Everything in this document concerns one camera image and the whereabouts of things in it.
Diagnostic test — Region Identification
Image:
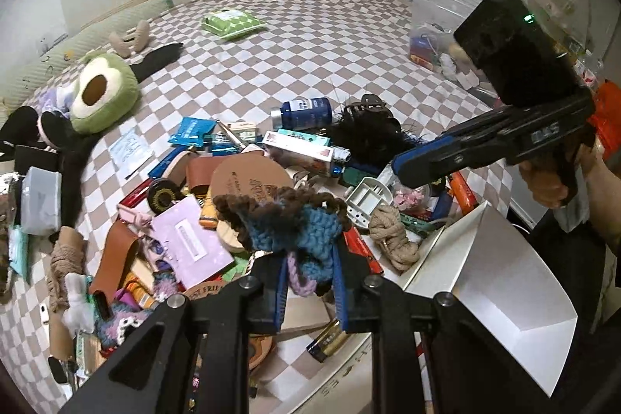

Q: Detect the person right hand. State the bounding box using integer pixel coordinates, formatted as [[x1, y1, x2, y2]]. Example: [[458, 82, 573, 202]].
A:
[[518, 146, 600, 210]]

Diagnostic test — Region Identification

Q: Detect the cardboard tube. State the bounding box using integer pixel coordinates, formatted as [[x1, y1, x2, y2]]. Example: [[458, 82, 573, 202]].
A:
[[46, 226, 85, 362]]

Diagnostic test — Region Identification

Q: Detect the avocado plush toy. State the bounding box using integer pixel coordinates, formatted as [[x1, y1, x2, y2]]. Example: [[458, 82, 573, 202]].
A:
[[69, 52, 139, 135]]

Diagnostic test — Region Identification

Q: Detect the red playing card box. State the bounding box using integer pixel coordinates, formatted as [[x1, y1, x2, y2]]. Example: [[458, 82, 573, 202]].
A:
[[263, 131, 334, 178]]

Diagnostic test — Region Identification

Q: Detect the green checkered pouch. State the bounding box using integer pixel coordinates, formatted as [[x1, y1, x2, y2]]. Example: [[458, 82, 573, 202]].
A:
[[201, 9, 266, 41]]

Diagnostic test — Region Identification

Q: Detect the black feather puff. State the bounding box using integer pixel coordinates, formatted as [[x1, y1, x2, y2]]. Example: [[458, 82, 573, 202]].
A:
[[326, 99, 418, 169]]

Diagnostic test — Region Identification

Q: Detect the blue brown knitted item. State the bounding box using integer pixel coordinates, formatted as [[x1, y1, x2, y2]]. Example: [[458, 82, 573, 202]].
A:
[[214, 187, 352, 296]]

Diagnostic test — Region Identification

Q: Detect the white storage box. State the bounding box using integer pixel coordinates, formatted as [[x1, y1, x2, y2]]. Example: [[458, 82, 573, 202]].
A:
[[269, 203, 578, 413]]

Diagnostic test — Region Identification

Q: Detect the clear plastic box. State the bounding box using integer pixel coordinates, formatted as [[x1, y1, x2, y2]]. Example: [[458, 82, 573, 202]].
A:
[[20, 167, 61, 236]]

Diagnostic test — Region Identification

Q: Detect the black hair claw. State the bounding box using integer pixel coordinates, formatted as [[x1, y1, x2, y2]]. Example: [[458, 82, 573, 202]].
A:
[[361, 94, 390, 116]]

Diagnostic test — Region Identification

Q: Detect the brown leather strap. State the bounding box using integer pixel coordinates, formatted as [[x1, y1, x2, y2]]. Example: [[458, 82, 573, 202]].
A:
[[87, 218, 142, 304]]

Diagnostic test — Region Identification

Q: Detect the beige rope knot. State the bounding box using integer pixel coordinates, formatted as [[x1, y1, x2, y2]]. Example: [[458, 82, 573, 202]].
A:
[[368, 204, 420, 272]]

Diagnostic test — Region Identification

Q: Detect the blue bottle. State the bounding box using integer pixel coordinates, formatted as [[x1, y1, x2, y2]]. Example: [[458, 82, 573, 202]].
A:
[[271, 97, 333, 130]]

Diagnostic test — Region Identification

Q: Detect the orange lighter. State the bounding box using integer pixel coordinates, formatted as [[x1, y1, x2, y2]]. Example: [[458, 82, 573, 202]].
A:
[[448, 171, 478, 215]]

